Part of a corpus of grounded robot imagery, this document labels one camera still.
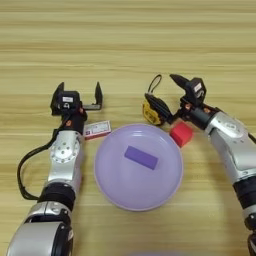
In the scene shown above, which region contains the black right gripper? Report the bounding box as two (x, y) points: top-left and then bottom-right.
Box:
(145, 73), (222, 132)

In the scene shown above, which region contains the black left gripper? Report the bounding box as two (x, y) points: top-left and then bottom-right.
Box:
(49, 81), (104, 136)

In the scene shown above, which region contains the yellow black tape measure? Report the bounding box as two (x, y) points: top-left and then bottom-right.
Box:
(142, 73), (175, 127)

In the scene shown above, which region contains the white and red card box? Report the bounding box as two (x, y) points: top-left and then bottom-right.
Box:
(82, 120), (113, 141)

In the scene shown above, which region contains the red cube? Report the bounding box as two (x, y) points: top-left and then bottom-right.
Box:
(168, 121), (195, 149)

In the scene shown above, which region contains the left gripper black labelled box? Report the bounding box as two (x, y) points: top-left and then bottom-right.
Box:
(55, 90), (82, 111)

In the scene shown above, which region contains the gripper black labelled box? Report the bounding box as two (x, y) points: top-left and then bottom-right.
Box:
(184, 76), (208, 108)
(55, 90), (82, 111)

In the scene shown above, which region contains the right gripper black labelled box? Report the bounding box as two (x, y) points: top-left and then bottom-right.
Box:
(184, 76), (208, 108)

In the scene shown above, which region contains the purple rectangular block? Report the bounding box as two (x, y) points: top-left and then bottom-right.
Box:
(123, 145), (159, 171)

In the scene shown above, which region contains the round purple plate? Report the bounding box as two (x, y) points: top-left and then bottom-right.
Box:
(93, 123), (184, 212)

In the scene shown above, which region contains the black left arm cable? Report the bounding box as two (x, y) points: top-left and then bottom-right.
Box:
(16, 119), (68, 201)

